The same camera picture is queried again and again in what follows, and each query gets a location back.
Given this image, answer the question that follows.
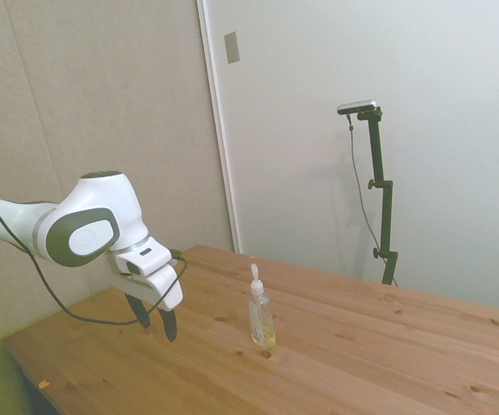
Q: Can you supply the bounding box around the silver camera on stand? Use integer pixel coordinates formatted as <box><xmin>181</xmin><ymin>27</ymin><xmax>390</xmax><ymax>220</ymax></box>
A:
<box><xmin>336</xmin><ymin>99</ymin><xmax>380</xmax><ymax>117</ymax></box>

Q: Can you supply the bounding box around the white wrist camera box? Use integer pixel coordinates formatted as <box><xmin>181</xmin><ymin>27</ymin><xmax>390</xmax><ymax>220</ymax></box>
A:
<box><xmin>114</xmin><ymin>241</ymin><xmax>175</xmax><ymax>277</ymax></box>

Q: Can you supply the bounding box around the grey wall plate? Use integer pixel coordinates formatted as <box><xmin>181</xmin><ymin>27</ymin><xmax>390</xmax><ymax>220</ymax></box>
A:
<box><xmin>224</xmin><ymin>30</ymin><xmax>241</xmax><ymax>65</ymax></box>

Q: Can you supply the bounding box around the white door trim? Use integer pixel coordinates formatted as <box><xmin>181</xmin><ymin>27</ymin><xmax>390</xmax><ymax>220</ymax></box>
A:
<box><xmin>195</xmin><ymin>0</ymin><xmax>242</xmax><ymax>254</ymax></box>

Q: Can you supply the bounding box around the black camera stand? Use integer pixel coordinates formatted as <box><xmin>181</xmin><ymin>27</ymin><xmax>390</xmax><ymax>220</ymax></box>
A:
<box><xmin>356</xmin><ymin>107</ymin><xmax>400</xmax><ymax>286</ymax></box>

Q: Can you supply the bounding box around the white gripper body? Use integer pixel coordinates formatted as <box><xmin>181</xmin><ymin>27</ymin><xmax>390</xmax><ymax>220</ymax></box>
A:
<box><xmin>109</xmin><ymin>252</ymin><xmax>184</xmax><ymax>313</ymax></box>

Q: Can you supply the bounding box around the clear hand sanitizer bottle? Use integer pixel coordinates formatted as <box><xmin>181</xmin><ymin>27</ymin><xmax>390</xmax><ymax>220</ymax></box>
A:
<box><xmin>247</xmin><ymin>263</ymin><xmax>278</xmax><ymax>348</ymax></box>

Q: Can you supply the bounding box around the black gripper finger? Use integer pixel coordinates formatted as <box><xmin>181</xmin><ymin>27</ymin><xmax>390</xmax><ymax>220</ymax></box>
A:
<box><xmin>125</xmin><ymin>293</ymin><xmax>152</xmax><ymax>331</ymax></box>
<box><xmin>157</xmin><ymin>307</ymin><xmax>178</xmax><ymax>344</ymax></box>

